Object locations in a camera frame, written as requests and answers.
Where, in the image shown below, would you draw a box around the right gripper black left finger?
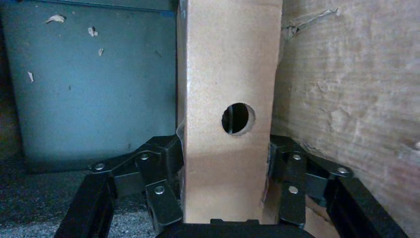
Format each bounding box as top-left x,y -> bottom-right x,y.
54,134 -> 184,238

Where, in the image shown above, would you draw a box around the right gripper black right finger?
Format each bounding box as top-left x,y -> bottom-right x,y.
267,134 -> 409,238

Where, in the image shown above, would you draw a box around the small cardboard box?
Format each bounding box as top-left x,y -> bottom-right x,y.
176,0 -> 283,225

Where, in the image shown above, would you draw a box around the dark carton bottom sheet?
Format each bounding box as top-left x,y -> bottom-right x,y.
0,0 -> 180,173

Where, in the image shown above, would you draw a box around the large open brown carton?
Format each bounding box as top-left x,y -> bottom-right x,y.
0,0 -> 420,238

